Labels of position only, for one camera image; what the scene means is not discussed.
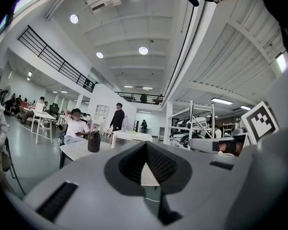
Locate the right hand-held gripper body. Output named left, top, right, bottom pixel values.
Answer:
left=188, top=101, right=280, bottom=157

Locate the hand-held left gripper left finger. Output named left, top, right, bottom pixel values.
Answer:
left=23, top=141, right=183, bottom=230

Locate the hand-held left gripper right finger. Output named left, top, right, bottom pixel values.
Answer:
left=141, top=141, right=255, bottom=230

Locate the white marbled table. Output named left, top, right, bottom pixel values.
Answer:
left=59, top=140, right=112, bottom=170

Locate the long tube light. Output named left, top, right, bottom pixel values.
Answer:
left=211, top=97, right=234, bottom=105

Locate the white low table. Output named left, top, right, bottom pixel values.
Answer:
left=111, top=129, right=154, bottom=149

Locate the white bookshelf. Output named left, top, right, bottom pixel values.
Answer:
left=93, top=104, right=110, bottom=137

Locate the white metal shelving rack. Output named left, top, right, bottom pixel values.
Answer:
left=169, top=100, right=216, bottom=150

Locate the clear plastic water bottle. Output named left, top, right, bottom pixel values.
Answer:
left=121, top=115, right=129, bottom=133

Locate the white tall desk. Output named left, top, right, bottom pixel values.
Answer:
left=30, top=111, right=56, bottom=145

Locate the black office chair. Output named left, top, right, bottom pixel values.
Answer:
left=49, top=103, right=60, bottom=119

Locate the black balcony railing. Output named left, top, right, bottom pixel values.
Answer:
left=114, top=92, right=164, bottom=105

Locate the person's black top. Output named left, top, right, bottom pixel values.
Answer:
left=255, top=0, right=288, bottom=57

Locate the black mezzanine railing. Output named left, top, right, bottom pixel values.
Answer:
left=17, top=24, right=97, bottom=93

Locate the white ceiling air conditioner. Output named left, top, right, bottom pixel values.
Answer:
left=84, top=0, right=122, bottom=14

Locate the white floor cable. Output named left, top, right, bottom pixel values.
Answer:
left=7, top=123, right=61, bottom=144

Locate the black camera cable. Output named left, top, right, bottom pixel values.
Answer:
left=161, top=5, right=195, bottom=108

